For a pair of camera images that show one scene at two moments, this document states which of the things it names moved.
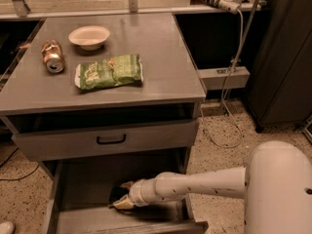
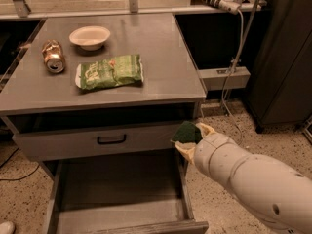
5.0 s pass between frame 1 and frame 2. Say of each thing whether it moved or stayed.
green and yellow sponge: moved
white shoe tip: stayed
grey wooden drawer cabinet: stayed
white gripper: moved
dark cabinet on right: stayed
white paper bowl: stayed
